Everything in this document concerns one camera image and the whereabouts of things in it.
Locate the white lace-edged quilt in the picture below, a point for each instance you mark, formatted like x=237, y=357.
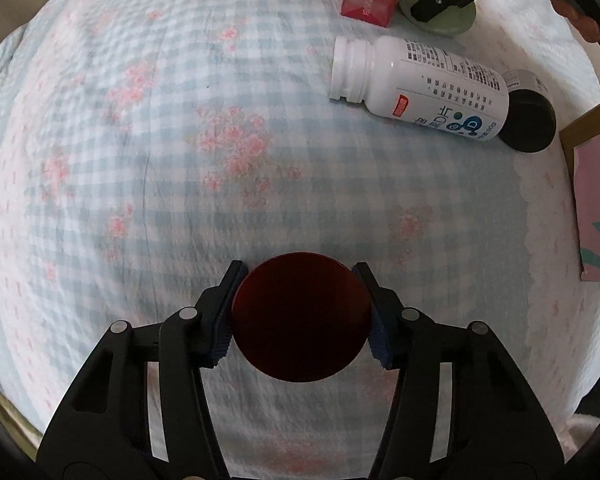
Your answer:
x=545, y=240

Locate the pink cardboard box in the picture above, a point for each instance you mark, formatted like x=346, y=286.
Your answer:
x=597, y=195

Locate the white pill bottle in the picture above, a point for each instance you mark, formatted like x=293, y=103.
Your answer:
x=430, y=85

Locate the dark red round tin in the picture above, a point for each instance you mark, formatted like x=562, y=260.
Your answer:
x=300, y=317

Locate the blue checked floral bedsheet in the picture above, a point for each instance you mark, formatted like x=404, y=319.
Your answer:
x=180, y=160

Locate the black-lidded glass jar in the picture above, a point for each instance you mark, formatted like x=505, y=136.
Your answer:
x=530, y=122

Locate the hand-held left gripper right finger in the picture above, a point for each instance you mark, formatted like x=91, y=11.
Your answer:
x=380, y=330

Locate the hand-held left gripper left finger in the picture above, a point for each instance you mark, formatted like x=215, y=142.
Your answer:
x=224, y=327

